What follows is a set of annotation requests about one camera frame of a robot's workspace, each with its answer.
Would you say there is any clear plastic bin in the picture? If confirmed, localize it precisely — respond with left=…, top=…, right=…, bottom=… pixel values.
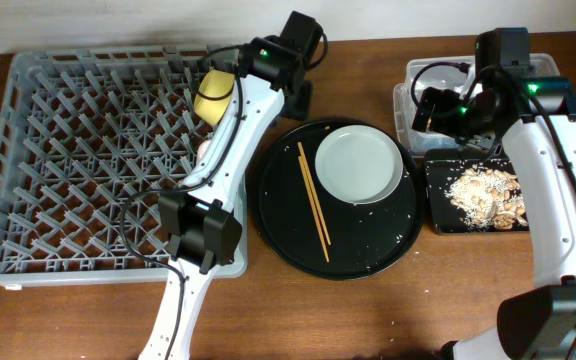
left=392, top=53, right=562, bottom=156

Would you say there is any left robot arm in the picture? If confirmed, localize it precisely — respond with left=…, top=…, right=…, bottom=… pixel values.
left=139, top=11, right=328, bottom=359

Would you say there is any pink plastic cup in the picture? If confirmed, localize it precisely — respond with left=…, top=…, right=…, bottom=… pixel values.
left=196, top=140, right=211, bottom=162

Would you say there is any food scraps and rice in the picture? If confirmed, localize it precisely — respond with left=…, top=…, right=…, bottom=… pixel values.
left=444, top=167, right=529, bottom=231

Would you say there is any grey round plate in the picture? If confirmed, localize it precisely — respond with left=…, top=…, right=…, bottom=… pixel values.
left=314, top=125, right=404, bottom=205

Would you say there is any wooden chopstick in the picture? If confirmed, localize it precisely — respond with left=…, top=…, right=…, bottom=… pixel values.
left=298, top=156, right=330, bottom=263
left=297, top=141, right=332, bottom=246

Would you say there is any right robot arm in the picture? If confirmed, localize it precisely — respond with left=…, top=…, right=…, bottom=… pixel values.
left=410, top=28, right=576, bottom=359

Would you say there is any grey dishwasher rack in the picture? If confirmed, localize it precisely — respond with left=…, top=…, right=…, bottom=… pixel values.
left=0, top=45, right=237, bottom=290

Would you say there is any round black tray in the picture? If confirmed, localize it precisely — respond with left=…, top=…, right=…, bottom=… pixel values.
left=249, top=117, right=426, bottom=280

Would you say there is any blue plastic cup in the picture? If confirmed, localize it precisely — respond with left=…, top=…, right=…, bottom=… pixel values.
left=195, top=202, right=210, bottom=211

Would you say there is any yellow bowl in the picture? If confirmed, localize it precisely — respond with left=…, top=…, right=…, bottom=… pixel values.
left=194, top=69, right=235, bottom=127

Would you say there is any black rectangular tray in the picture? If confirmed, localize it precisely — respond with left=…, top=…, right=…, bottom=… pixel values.
left=423, top=149, right=529, bottom=234

